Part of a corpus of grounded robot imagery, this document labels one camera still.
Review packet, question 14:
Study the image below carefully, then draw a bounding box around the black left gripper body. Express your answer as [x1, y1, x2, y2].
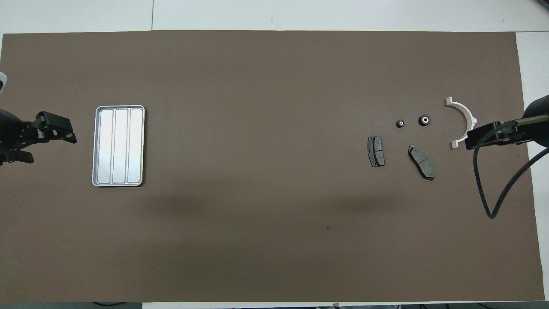
[0, 108, 34, 151]

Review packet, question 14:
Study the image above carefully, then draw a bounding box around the brown table mat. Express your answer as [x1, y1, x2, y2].
[0, 30, 545, 303]

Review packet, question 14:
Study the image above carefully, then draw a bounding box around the white half-ring bracket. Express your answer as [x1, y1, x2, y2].
[445, 97, 478, 149]

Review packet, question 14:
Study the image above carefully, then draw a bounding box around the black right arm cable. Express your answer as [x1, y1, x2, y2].
[473, 115, 549, 219]

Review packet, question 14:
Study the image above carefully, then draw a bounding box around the rectangular dark brake pad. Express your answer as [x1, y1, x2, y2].
[367, 136, 386, 168]

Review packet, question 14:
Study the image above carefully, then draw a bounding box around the elongated dark brake pad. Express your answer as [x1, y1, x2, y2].
[407, 145, 435, 182]

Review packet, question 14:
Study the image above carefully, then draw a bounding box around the silver metal tray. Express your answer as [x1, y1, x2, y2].
[91, 105, 145, 188]

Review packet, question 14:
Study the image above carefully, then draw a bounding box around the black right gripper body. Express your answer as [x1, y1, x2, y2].
[521, 95, 549, 148]

